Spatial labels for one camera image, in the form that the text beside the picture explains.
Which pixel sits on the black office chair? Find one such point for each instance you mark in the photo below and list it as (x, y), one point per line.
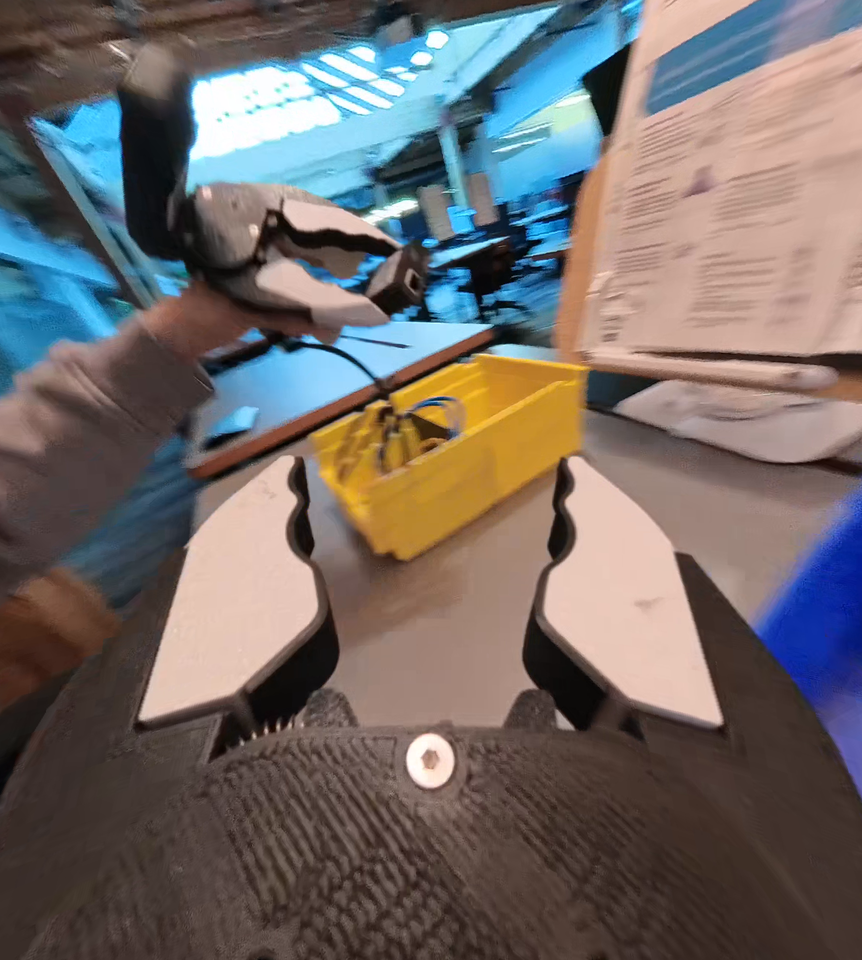
(492, 274)

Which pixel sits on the table with brown edge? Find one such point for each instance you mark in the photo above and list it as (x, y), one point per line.
(288, 390)

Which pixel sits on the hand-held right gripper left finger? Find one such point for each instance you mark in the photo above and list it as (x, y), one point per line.
(243, 600)

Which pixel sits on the skylight window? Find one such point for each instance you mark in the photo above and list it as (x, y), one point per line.
(266, 112)

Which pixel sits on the person's left forearm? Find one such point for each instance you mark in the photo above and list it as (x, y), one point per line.
(63, 450)

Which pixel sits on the black monitor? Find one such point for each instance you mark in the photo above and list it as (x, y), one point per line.
(607, 82)

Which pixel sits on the white printed paper sheet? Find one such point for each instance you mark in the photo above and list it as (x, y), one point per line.
(760, 225)

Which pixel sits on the blue plastic bin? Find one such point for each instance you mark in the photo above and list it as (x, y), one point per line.
(850, 600)

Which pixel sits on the yellow plastic bin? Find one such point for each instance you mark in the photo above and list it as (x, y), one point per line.
(461, 487)

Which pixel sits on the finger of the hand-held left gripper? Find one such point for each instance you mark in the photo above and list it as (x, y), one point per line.
(311, 296)
(333, 225)

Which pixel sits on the paper document on stand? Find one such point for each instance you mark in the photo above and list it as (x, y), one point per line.
(577, 285)

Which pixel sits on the person's left hand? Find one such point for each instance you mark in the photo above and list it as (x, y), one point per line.
(206, 319)

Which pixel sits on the black power adapter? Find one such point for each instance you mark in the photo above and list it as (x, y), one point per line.
(397, 281)

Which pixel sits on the wooden post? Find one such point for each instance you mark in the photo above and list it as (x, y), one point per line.
(26, 637)

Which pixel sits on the small dark flat object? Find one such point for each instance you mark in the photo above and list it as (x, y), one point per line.
(230, 427)

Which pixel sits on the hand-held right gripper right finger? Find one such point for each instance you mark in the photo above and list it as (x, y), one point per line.
(625, 600)

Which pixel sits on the clear acrylic stand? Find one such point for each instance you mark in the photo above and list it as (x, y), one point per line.
(738, 427)

